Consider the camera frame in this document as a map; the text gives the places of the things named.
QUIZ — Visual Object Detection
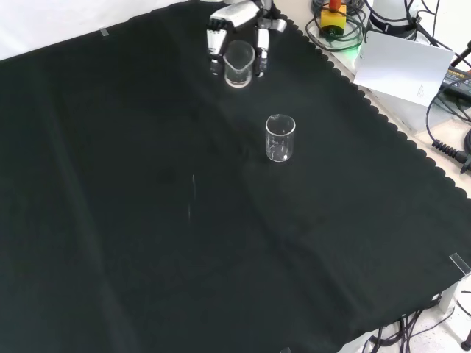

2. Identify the black floor cable bundle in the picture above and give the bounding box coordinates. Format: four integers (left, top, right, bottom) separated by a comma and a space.
361, 307, 458, 353

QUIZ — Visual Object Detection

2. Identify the black power adapter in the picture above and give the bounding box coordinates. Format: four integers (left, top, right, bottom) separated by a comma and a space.
440, 64, 471, 94

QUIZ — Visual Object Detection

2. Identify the black cable loop bundle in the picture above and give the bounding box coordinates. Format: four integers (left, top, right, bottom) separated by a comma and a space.
305, 0, 367, 52

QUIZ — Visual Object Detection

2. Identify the tall clear glass beaker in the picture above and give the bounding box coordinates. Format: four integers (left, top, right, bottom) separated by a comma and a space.
264, 114, 297, 163

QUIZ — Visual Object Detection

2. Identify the yellow stop button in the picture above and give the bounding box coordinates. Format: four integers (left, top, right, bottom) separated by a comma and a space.
319, 0, 348, 38

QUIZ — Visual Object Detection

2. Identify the pale board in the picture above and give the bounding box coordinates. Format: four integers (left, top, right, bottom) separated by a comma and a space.
353, 29, 456, 108

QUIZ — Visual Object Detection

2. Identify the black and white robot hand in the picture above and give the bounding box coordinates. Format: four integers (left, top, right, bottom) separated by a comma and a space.
205, 0, 288, 79

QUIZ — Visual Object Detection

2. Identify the black cable with ribbed end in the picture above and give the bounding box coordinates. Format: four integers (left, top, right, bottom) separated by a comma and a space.
425, 75, 471, 174

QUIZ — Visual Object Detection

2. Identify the black bench cloth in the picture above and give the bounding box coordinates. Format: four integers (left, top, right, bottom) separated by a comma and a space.
0, 0, 471, 353

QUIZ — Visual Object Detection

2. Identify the small clear glass beaker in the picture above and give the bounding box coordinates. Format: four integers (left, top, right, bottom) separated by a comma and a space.
222, 40, 256, 89

